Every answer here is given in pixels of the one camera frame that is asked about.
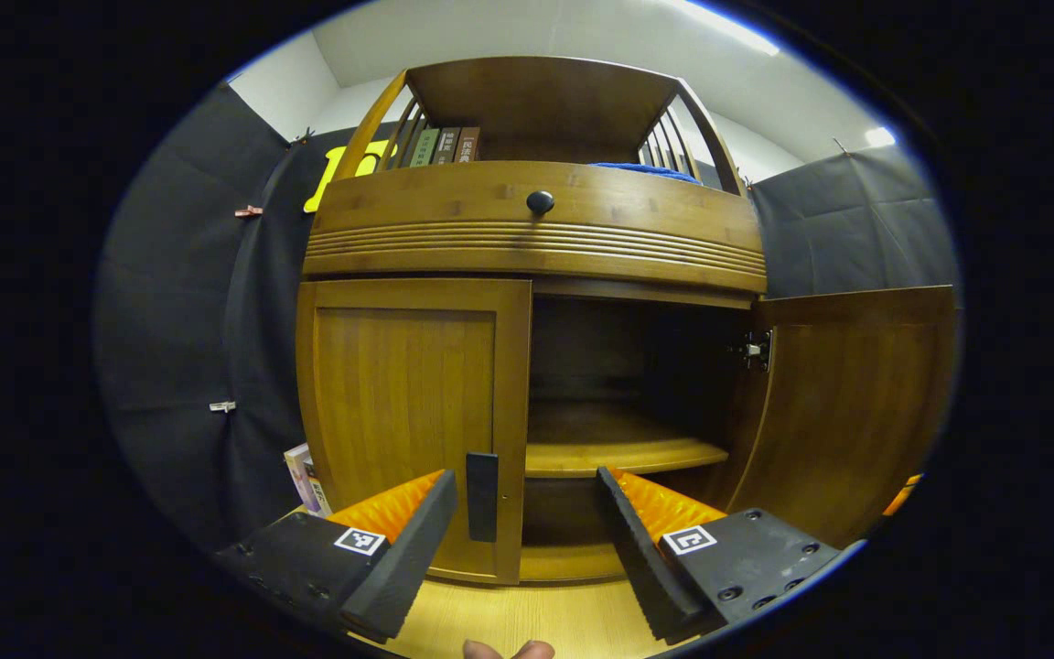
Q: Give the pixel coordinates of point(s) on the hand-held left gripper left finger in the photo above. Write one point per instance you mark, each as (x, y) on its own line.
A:
(408, 567)

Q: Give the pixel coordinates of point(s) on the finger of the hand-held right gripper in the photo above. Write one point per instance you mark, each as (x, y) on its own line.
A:
(902, 496)

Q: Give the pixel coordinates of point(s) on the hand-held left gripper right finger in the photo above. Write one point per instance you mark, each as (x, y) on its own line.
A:
(641, 567)

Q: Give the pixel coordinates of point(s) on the wooden cabinet door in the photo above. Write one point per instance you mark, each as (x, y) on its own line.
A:
(399, 394)
(856, 412)

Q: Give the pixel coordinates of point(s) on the wooden double-door shoe cabinet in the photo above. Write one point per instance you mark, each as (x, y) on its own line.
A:
(536, 238)

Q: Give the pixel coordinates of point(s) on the wooden inner cabinet shelf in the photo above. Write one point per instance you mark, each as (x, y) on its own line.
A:
(618, 448)

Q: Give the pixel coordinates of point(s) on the metal door hinge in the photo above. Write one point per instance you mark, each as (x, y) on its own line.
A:
(753, 351)

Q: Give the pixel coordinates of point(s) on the wooden cabinet drawer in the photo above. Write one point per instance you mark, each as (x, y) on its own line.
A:
(490, 229)

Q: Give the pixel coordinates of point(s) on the grey book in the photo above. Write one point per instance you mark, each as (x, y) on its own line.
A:
(321, 494)

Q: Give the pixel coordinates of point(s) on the white clip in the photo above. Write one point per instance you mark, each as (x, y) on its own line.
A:
(222, 406)

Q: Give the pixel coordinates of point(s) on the black backdrop cloth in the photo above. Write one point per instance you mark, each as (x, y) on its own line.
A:
(179, 320)

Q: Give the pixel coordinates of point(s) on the small ceiling light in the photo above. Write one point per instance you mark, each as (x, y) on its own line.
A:
(879, 137)

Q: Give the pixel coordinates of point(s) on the round black drawer knob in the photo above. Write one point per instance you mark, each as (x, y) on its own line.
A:
(541, 203)

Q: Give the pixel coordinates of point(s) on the red clip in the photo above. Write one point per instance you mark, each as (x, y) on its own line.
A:
(249, 211)

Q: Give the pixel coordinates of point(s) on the blue cloth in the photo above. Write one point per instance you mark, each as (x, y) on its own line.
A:
(646, 171)

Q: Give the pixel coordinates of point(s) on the green book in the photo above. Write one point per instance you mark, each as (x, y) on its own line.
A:
(424, 148)

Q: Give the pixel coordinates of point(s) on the dark brown book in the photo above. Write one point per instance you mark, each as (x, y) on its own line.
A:
(446, 146)

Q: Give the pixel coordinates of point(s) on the reddish brown book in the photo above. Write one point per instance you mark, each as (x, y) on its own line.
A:
(467, 145)

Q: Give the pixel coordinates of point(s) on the dark clip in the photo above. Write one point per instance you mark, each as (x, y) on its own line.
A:
(305, 136)

